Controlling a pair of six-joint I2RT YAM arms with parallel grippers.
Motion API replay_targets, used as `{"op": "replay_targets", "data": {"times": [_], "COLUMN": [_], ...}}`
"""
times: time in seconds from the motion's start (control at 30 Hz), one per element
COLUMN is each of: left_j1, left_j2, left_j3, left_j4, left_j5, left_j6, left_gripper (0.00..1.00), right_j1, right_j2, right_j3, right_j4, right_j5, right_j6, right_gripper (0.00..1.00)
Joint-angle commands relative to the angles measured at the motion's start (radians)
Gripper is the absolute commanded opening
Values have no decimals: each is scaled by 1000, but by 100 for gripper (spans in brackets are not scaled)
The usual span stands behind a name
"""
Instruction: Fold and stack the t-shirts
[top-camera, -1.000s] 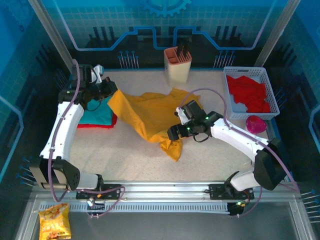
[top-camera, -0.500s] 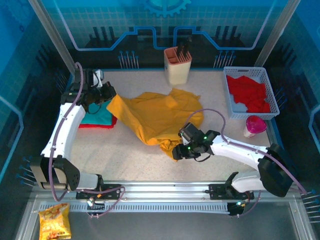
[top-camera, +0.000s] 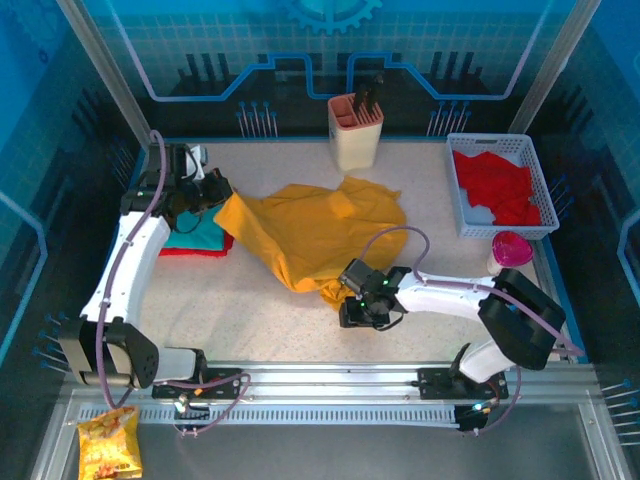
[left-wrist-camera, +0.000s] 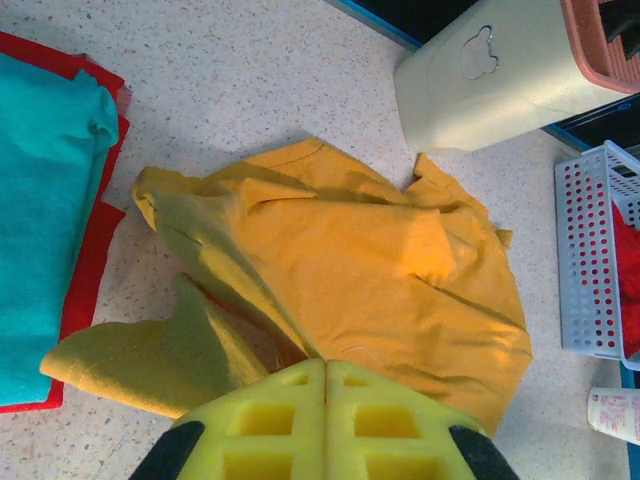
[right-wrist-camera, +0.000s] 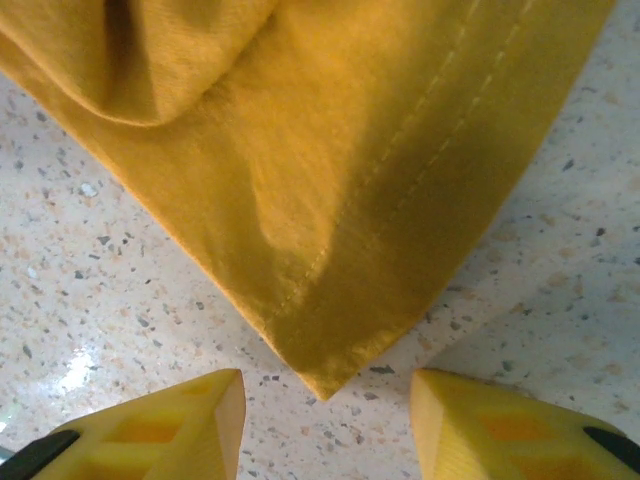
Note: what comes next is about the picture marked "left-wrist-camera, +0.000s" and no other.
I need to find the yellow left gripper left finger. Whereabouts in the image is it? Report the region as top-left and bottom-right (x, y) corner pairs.
(129, 358), (327, 480)

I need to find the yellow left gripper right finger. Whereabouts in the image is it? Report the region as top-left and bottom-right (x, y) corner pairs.
(324, 358), (521, 480)

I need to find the yellow t-shirt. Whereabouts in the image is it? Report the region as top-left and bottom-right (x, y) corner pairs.
(39, 137), (534, 439)

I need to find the white plastic bottle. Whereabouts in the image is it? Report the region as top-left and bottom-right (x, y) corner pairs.
(587, 385), (640, 446)

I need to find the red folded t-shirt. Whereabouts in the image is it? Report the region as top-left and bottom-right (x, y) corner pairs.
(0, 30), (132, 415)

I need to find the white perforated plastic basket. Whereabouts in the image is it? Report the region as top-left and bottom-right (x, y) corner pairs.
(553, 139), (640, 372)

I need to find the red crumpled t-shirt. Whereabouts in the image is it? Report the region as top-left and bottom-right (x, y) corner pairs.
(612, 204), (640, 359)

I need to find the teal folded t-shirt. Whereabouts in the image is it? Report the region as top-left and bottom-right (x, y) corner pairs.
(0, 52), (121, 406)

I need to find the cream knife block pink top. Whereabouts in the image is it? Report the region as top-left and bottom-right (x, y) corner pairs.
(392, 0), (640, 154)

